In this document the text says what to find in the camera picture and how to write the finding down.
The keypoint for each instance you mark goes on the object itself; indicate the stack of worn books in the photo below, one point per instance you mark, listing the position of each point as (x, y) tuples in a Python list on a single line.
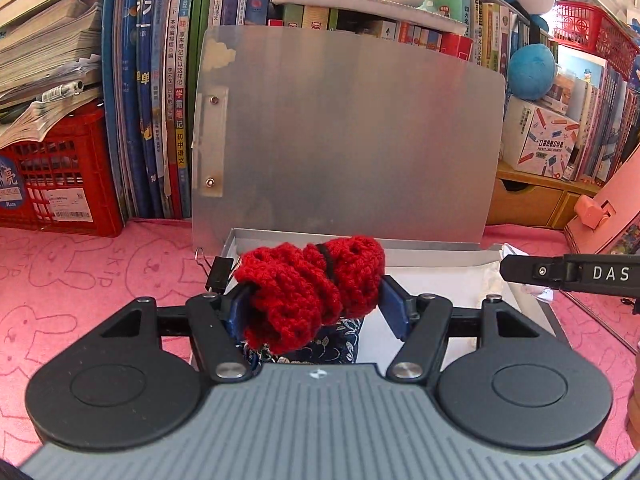
[(45, 35)]

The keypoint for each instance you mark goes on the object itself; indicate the wooden drawer unit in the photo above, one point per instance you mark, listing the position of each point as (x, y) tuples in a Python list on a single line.
[(535, 200)]

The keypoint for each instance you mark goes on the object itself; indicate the pink house shaped case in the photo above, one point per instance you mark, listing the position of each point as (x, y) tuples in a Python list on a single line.
[(615, 210)]

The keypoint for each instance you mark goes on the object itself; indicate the white printed carton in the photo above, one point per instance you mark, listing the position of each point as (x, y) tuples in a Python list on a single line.
[(540, 140)]

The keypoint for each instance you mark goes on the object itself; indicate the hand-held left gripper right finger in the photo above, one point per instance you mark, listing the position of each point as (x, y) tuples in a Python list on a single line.
[(395, 305)]

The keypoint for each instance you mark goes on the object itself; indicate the red plastic crate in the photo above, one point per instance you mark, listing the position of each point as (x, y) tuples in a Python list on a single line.
[(60, 175)]

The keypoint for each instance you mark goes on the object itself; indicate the grey cardboard box with lid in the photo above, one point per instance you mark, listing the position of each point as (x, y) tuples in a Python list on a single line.
[(350, 135)]

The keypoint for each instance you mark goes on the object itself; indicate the red plastic basket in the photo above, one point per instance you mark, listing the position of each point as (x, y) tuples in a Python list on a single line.
[(600, 35)]

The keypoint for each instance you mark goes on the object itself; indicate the black white pen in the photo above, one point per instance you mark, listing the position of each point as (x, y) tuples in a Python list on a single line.
[(60, 92)]

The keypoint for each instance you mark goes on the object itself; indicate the white tissue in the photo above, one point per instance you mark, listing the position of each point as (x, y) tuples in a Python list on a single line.
[(517, 250)]

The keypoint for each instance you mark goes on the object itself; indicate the large blue white plush toy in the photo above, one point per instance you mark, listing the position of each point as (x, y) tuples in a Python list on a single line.
[(530, 70)]

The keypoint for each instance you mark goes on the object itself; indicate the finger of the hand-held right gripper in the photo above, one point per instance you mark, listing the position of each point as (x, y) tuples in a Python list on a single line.
[(565, 270)]

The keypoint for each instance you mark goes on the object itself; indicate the black binder clip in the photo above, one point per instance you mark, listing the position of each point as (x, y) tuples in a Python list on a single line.
[(220, 272)]

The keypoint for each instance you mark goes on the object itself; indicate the red crochet knit piece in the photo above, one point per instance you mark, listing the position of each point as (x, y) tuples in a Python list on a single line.
[(300, 290)]

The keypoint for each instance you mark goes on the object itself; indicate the pink rabbit print blanket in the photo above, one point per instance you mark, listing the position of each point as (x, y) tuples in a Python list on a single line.
[(100, 280)]

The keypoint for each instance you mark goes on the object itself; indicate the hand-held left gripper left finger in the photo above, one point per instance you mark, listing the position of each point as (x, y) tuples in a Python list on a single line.
[(235, 312)]

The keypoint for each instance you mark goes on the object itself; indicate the row of upright books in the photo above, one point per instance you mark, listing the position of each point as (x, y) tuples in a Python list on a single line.
[(150, 85)]

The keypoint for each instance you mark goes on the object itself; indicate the shelf of thin colourful books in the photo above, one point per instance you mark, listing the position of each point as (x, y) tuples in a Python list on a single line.
[(605, 120)]

